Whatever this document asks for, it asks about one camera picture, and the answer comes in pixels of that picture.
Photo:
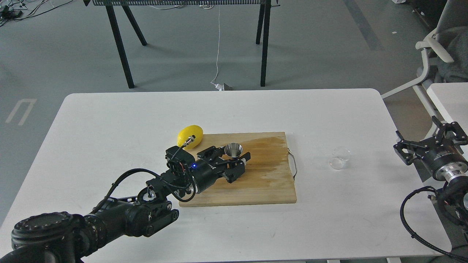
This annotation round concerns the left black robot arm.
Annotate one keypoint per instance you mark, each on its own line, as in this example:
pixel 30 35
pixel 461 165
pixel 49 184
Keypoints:
pixel 67 238

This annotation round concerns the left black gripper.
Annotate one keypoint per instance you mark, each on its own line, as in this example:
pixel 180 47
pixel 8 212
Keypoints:
pixel 207 169

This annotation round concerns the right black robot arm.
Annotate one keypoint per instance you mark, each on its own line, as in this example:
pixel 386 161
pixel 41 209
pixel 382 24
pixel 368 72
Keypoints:
pixel 450 200

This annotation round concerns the steel jigger measuring cup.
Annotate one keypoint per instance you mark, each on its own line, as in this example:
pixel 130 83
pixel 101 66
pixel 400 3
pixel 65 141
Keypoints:
pixel 233 150

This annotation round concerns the small clear glass cup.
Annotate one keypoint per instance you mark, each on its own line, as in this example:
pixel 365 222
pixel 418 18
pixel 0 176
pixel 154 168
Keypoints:
pixel 340 157

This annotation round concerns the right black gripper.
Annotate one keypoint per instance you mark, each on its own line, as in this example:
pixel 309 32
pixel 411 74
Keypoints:
pixel 441 159

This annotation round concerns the white office chair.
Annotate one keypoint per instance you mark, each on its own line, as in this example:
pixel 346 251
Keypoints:
pixel 444 53

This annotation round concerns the yellow lemon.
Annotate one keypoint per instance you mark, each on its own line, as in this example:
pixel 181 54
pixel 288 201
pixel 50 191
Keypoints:
pixel 196 134

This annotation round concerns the wooden cutting board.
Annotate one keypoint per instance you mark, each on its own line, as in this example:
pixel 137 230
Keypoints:
pixel 267 179

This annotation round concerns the black metal table frame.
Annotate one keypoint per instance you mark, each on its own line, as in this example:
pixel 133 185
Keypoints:
pixel 135 24

